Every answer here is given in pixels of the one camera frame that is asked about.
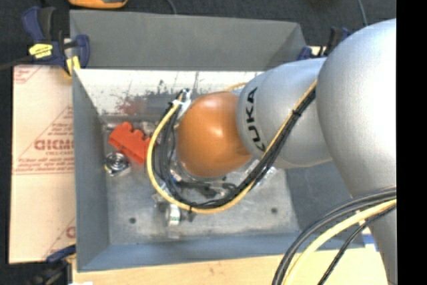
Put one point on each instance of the brown cardboard board red print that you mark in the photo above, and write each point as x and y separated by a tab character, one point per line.
40	190

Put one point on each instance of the red toy brick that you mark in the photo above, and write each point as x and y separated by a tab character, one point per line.
128	141

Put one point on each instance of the grey metal bin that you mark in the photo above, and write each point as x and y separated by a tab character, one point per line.
187	43

